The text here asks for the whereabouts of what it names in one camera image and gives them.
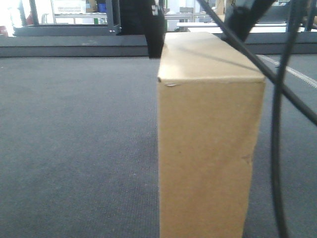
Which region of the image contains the person in black clothes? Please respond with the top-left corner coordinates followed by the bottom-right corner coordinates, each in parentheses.
top-left (119, 0), bottom-right (164, 59)

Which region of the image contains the blue storage bins background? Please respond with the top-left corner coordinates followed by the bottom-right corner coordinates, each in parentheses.
top-left (97, 3), bottom-right (106, 13)

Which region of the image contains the grey metal shelf rack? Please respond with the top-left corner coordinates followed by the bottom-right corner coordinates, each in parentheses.
top-left (13, 0), bottom-right (121, 37)

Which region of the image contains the brown cardboard box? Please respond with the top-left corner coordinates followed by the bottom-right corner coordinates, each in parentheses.
top-left (157, 32), bottom-right (265, 238)

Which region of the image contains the dark conveyor frame rail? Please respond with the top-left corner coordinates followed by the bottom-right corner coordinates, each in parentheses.
top-left (0, 31), bottom-right (317, 58)

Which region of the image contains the black looping cable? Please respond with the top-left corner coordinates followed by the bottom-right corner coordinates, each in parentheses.
top-left (270, 0), bottom-right (303, 238)

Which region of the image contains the white lab table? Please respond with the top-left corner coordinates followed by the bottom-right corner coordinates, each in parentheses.
top-left (176, 21), bottom-right (308, 34)

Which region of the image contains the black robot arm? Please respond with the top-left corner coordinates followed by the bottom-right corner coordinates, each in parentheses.
top-left (224, 0), bottom-right (274, 42)

